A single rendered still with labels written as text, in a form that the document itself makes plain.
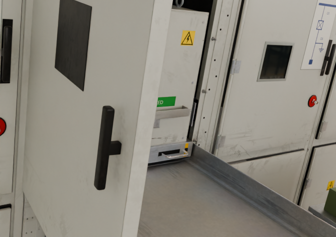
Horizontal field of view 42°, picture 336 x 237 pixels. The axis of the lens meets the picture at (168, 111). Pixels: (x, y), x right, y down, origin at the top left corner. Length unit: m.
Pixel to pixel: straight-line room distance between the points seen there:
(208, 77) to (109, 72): 0.89
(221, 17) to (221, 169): 0.53
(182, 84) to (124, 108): 0.83
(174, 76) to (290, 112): 0.69
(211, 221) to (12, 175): 0.58
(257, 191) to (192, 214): 0.25
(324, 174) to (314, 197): 0.13
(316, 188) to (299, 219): 1.10
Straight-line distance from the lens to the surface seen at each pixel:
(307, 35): 1.93
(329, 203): 1.76
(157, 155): 1.54
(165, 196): 1.38
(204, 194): 1.44
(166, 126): 1.53
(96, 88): 0.79
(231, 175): 1.52
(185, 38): 1.47
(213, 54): 1.58
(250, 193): 1.47
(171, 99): 1.50
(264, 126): 1.89
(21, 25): 1.20
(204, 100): 1.61
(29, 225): 1.44
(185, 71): 1.50
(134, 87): 0.66
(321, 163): 2.38
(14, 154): 1.30
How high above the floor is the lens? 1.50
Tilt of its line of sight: 17 degrees down
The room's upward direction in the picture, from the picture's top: 9 degrees clockwise
